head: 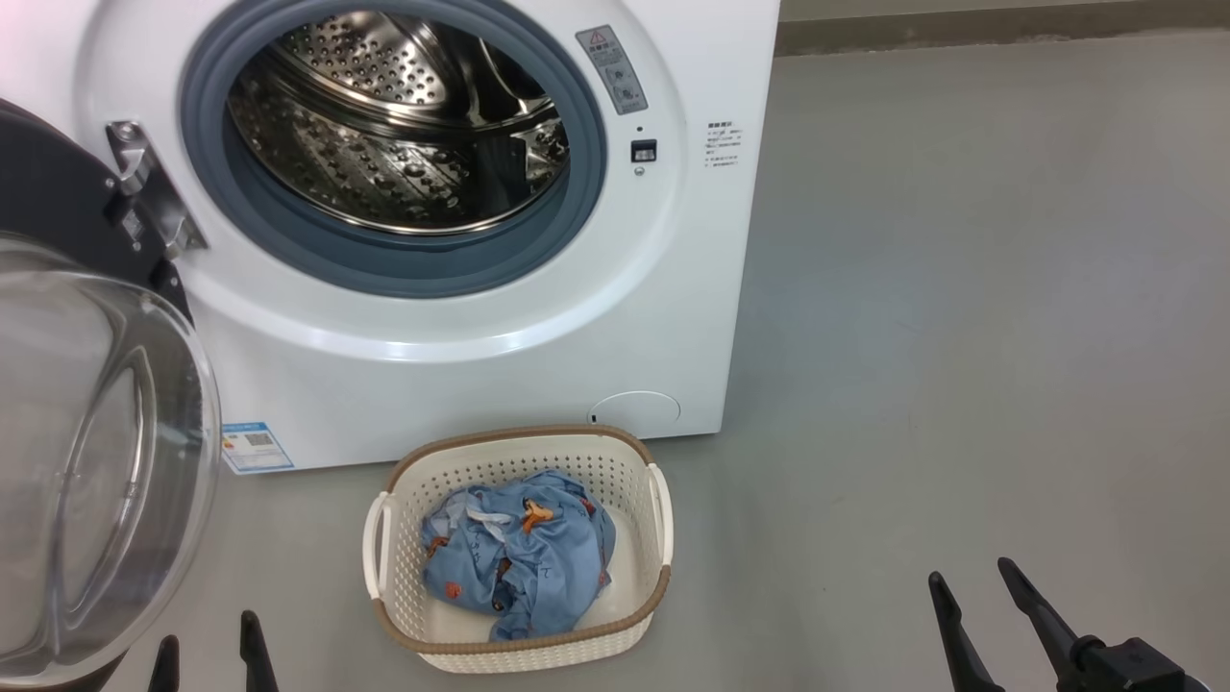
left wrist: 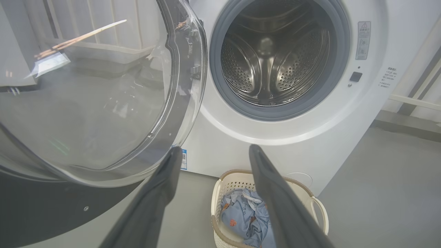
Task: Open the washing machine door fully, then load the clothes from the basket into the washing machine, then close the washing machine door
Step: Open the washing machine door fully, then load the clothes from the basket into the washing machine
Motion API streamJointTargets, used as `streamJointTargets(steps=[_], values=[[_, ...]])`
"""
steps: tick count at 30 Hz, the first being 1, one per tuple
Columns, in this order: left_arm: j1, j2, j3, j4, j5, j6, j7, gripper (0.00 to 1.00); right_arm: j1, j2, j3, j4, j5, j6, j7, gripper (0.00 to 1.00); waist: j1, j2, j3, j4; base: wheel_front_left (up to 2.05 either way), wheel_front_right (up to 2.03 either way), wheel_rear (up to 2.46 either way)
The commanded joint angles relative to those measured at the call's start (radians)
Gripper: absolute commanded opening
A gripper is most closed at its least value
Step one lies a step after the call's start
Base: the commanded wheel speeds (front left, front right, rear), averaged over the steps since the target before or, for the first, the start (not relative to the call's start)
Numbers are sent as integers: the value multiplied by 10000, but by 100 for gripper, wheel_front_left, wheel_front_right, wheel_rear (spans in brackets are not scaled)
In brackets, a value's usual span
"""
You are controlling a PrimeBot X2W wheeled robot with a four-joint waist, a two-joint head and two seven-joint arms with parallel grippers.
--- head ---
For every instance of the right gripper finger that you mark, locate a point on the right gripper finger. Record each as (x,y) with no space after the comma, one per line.
(1043,610)
(956,639)

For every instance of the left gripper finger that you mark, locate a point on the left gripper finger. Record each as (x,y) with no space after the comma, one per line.
(255,658)
(166,668)

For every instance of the round dark glass washer door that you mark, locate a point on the round dark glass washer door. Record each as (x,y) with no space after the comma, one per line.
(96,461)

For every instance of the blue cartoon print clothing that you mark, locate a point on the blue cartoon print clothing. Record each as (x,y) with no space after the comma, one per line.
(538,567)

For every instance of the white front-load washing machine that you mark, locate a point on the white front-load washing machine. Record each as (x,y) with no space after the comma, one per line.
(480,384)

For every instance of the dark washing machine drum interior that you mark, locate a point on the dark washing machine drum interior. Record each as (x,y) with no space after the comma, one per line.
(384,163)

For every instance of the black door lock latch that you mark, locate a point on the black door lock latch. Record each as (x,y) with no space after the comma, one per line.
(644,151)

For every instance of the blue energy label sticker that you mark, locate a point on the blue energy label sticker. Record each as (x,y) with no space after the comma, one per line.
(257,448)

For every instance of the cream perforated laundry basket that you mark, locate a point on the cream perforated laundry basket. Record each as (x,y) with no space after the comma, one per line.
(634,461)

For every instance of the round white filter cover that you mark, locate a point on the round white filter cover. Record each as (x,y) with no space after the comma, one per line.
(634,409)

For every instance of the grey warning sticker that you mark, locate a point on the grey warning sticker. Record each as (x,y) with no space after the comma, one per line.
(611,69)

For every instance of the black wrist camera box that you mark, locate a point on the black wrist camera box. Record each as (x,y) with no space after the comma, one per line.
(1139,668)

